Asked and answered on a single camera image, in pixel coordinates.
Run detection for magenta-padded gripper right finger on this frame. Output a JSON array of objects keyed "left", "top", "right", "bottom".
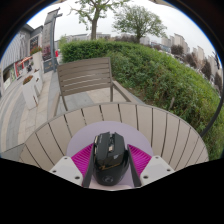
[{"left": 126, "top": 143, "right": 176, "bottom": 188}]

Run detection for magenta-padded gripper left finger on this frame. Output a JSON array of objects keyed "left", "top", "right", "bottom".
[{"left": 49, "top": 142, "right": 96, "bottom": 188}]

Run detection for black computer mouse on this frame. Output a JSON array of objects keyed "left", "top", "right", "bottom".
[{"left": 91, "top": 131, "right": 131, "bottom": 187}]

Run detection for lavender mouse pad with wrist rest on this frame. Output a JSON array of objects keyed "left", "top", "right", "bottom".
[{"left": 65, "top": 120, "right": 155, "bottom": 192}]

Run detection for dark curved parasol pole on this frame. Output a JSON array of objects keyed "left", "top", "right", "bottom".
[{"left": 199, "top": 96, "right": 224, "bottom": 139}]

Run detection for brown slatted outdoor chair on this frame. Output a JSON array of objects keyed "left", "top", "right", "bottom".
[{"left": 53, "top": 56, "right": 133, "bottom": 118}]

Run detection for tall white flower planter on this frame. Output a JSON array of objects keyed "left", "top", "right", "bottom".
[{"left": 29, "top": 46, "right": 45, "bottom": 95}]

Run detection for storefront building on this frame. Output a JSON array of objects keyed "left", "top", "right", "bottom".
[{"left": 0, "top": 23, "right": 44, "bottom": 98}]

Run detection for distant apartment buildings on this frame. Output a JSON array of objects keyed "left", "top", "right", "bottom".
[{"left": 63, "top": 31, "right": 223, "bottom": 79}]

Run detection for tall grey sign pillar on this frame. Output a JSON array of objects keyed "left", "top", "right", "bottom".
[{"left": 41, "top": 8, "right": 63, "bottom": 74}]

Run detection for tree with bare trunk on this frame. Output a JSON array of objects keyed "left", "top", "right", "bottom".
[{"left": 69, "top": 0, "right": 131, "bottom": 42}]

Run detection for round leafy green tree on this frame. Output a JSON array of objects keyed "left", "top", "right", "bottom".
[{"left": 112, "top": 4, "right": 168, "bottom": 44}]

